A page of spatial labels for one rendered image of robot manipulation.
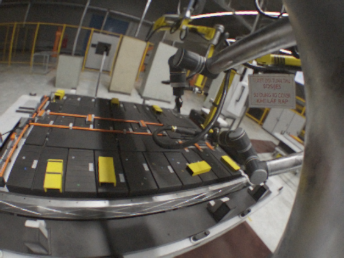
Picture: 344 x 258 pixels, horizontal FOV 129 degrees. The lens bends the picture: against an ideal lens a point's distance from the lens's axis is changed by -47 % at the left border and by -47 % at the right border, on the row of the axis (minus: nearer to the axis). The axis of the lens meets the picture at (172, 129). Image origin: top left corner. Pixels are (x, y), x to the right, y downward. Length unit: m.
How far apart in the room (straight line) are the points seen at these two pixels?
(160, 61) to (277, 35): 5.04
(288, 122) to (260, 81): 8.96
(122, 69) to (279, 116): 8.89
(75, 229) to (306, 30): 0.80
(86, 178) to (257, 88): 1.10
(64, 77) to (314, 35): 5.14
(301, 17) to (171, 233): 0.80
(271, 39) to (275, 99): 0.58
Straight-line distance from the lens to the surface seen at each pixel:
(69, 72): 5.07
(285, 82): 1.09
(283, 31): 0.55
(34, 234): 0.60
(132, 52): 5.22
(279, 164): 0.91
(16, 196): 0.73
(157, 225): 0.77
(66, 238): 0.71
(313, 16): 0.16
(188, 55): 0.85
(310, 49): 0.15
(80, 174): 0.73
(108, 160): 0.76
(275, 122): 10.26
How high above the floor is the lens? 1.54
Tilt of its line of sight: 23 degrees down
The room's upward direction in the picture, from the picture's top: 21 degrees clockwise
